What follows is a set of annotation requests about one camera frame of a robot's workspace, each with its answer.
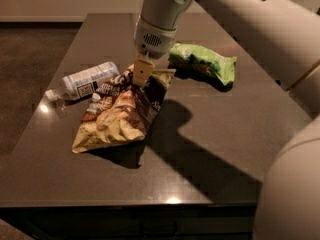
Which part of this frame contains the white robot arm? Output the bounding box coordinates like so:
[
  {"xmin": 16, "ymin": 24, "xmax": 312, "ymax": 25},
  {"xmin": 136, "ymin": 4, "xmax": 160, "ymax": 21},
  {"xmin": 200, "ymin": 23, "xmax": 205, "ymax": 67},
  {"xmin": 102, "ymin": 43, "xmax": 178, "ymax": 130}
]
[{"xmin": 133, "ymin": 0, "xmax": 320, "ymax": 240}]

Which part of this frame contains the brown chip bag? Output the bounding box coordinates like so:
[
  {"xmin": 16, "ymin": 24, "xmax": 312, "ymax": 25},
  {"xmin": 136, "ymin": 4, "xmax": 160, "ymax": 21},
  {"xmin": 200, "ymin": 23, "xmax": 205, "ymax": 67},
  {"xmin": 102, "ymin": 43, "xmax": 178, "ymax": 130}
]
[{"xmin": 72, "ymin": 66, "xmax": 175, "ymax": 154}]

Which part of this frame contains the blue plastic bottle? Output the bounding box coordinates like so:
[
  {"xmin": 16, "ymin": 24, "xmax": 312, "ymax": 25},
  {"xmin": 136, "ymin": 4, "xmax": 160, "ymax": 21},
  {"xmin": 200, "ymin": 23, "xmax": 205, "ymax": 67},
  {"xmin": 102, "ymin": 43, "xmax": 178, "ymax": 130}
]
[{"xmin": 45, "ymin": 62, "xmax": 119, "ymax": 101}]

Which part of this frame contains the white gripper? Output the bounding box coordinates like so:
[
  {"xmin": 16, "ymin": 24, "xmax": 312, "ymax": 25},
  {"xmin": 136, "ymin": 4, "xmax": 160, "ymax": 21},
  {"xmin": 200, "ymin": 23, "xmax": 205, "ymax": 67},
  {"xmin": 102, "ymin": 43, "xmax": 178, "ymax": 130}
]
[{"xmin": 133, "ymin": 15, "xmax": 177, "ymax": 87}]

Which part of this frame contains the green snack bag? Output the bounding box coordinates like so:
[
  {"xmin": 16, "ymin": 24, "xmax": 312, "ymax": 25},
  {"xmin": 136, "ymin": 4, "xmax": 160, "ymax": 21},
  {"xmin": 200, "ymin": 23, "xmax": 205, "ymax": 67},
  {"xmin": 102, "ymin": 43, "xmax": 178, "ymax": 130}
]
[{"xmin": 168, "ymin": 43, "xmax": 237, "ymax": 88}]

